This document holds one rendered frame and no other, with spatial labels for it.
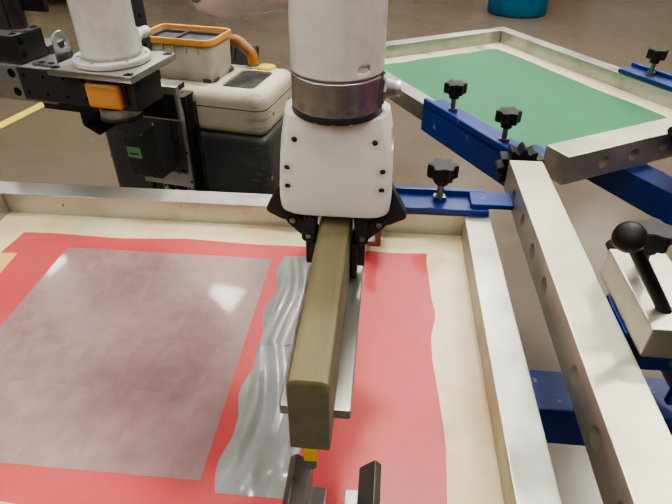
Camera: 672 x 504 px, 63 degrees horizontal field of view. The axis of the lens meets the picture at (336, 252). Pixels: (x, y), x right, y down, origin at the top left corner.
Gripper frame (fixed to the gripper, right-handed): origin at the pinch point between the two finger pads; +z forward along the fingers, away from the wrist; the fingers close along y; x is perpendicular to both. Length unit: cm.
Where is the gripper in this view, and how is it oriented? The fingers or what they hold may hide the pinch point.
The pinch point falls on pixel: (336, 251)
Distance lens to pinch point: 54.5
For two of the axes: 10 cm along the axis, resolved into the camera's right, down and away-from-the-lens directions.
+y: -10.0, -0.6, 0.7
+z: -0.1, 8.1, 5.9
